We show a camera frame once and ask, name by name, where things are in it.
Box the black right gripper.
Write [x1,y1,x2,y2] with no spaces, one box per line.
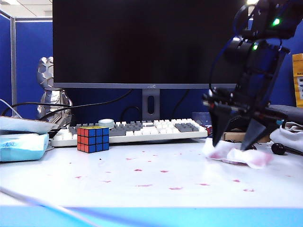
[202,42,291,151]

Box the pink stained white wet wipe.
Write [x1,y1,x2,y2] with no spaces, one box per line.
[203,138,273,170]

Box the light blue wet wipes pack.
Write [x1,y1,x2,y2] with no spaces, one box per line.
[0,133,50,163]

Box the flat brown cardboard box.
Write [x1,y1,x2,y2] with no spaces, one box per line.
[223,131,271,143]

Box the clear plastic cup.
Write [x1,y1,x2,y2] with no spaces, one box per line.
[191,112,212,126]

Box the white cloth bag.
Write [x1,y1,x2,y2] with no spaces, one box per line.
[269,122,303,155]

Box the grey zip pouch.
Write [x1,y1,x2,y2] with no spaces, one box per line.
[266,105,303,124]

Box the yellow paper bag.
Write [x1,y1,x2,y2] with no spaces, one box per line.
[292,53,303,108]

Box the white and grey keyboard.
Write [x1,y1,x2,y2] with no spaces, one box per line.
[50,119,208,148]

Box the black computer monitor with stand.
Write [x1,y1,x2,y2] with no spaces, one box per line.
[52,0,248,122]

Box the translucent white tape roll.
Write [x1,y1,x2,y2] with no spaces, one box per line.
[98,119,116,130]

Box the Rubik's cube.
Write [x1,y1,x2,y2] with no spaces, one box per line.
[77,127,110,154]

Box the silver faceted figurine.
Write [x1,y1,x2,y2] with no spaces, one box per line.
[36,56,73,127]

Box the black power cable with plug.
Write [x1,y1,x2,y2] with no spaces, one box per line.
[1,102,71,116]

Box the thick white cable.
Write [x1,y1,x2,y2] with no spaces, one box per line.
[0,186,100,227]

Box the grey partition frame post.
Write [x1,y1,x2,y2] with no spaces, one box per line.
[9,16,18,116]

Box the thin white cable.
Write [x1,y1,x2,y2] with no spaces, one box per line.
[0,99,23,119]

